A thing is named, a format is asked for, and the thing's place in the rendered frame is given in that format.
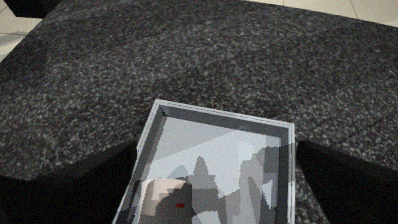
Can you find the white cylinder with two slots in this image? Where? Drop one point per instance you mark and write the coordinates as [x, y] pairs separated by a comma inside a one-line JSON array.
[[165, 201]]

